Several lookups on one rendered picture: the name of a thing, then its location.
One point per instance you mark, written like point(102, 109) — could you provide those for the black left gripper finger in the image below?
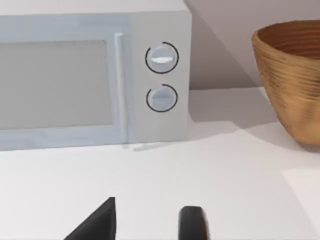
point(101, 222)

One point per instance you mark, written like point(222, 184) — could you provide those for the black rounded object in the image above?
point(192, 223)

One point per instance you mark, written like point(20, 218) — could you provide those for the pale microwave oven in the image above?
point(160, 120)

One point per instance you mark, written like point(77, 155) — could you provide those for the pale round microwave knob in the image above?
point(161, 98)
point(161, 57)

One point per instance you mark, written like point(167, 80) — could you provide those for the microwave door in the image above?
point(62, 82)

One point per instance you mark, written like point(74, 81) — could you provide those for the wooden bowl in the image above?
point(290, 82)

